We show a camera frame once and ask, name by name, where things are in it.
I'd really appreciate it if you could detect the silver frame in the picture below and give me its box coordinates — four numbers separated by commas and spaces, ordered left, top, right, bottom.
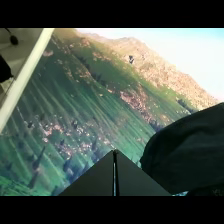
0, 27, 56, 134

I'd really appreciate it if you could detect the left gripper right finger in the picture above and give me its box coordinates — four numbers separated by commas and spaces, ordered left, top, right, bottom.
115, 149, 172, 197

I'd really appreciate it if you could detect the dark garment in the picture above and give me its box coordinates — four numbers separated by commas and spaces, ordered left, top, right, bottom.
139, 101, 224, 197

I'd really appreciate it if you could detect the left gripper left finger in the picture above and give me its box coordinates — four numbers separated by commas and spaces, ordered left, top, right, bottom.
59, 149, 115, 197

